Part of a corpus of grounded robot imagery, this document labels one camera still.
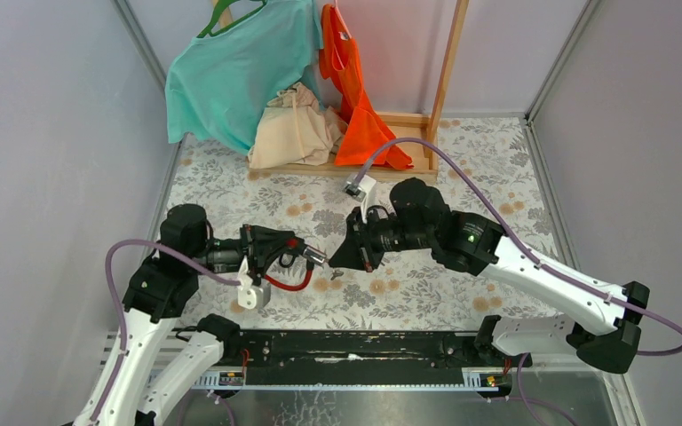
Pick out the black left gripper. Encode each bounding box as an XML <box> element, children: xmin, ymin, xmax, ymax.
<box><xmin>191</xmin><ymin>225</ymin><xmax>297</xmax><ymax>281</ymax></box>

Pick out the orange garment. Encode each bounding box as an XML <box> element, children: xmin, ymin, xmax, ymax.
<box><xmin>319</xmin><ymin>4</ymin><xmax>395</xmax><ymax>166</ymax></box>

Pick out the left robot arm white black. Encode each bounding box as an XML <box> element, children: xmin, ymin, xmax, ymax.
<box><xmin>73</xmin><ymin>204</ymin><xmax>324</xmax><ymax>425</ymax></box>

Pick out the wooden clothes rack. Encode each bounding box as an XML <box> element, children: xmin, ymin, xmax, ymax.
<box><xmin>211</xmin><ymin>0</ymin><xmax>471</xmax><ymax>185</ymax></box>

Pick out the teal t-shirt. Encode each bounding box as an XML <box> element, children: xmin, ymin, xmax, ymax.
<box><xmin>164</xmin><ymin>1</ymin><xmax>322</xmax><ymax>155</ymax></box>

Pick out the aluminium frame rail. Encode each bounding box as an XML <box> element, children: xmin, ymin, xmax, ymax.
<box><xmin>100</xmin><ymin>332</ymin><xmax>628</xmax><ymax>392</ymax></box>

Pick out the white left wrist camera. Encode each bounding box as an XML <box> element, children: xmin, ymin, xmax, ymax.
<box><xmin>236</xmin><ymin>258</ymin><xmax>272</xmax><ymax>310</ymax></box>

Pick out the green clothes hanger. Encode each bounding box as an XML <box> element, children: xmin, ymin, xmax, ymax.
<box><xmin>196</xmin><ymin>0</ymin><xmax>267</xmax><ymax>39</ymax></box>

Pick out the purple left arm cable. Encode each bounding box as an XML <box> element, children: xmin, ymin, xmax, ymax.
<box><xmin>88</xmin><ymin>239</ymin><xmax>243</xmax><ymax>426</ymax></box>

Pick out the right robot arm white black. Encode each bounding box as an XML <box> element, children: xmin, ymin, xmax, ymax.
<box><xmin>329</xmin><ymin>177</ymin><xmax>649</xmax><ymax>374</ymax></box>

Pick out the red cable lock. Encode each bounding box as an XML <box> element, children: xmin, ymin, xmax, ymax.
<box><xmin>264</xmin><ymin>245</ymin><xmax>327</xmax><ymax>292</ymax></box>

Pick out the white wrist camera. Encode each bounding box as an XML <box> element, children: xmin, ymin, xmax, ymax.
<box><xmin>343</xmin><ymin>173</ymin><xmax>377</xmax><ymax>223</ymax></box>
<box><xmin>236</xmin><ymin>258</ymin><xmax>272</xmax><ymax>310</ymax></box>

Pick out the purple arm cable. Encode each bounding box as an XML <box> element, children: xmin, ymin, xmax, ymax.
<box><xmin>88</xmin><ymin>239</ymin><xmax>243</xmax><ymax>426</ymax></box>
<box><xmin>353</xmin><ymin>138</ymin><xmax>682</xmax><ymax>426</ymax></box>

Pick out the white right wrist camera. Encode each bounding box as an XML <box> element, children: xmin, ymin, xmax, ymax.
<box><xmin>343</xmin><ymin>173</ymin><xmax>377</xmax><ymax>223</ymax></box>

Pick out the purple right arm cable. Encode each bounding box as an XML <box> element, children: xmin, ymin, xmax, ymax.
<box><xmin>353</xmin><ymin>138</ymin><xmax>682</xmax><ymax>426</ymax></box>

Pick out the floral table mat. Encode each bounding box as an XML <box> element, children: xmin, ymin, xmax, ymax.
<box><xmin>167</xmin><ymin>117</ymin><xmax>557</xmax><ymax>330</ymax></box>

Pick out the beige cloth bag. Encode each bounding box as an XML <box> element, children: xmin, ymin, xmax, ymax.
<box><xmin>248</xmin><ymin>82</ymin><xmax>347</xmax><ymax>170</ymax></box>

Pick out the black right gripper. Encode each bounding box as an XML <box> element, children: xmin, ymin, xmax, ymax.
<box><xmin>329</xmin><ymin>202</ymin><xmax>433</xmax><ymax>272</ymax></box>

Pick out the black padlock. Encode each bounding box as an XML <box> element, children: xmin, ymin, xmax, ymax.
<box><xmin>278</xmin><ymin>252</ymin><xmax>297</xmax><ymax>269</ymax></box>

